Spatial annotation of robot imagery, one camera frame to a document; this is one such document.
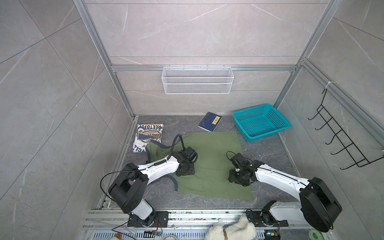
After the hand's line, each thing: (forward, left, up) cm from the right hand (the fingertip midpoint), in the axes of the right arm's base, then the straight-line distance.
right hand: (231, 178), depth 86 cm
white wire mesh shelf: (+58, +19, +29) cm, 67 cm away
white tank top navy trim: (+33, +57, +4) cm, 66 cm away
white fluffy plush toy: (-26, +1, +10) cm, 28 cm away
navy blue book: (+45, +9, 0) cm, 46 cm away
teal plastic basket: (+45, -31, -2) cm, 55 cm away
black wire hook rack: (-4, -46, +31) cm, 56 cm away
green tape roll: (-28, -37, -1) cm, 46 cm away
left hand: (+6, +24, +3) cm, 25 cm away
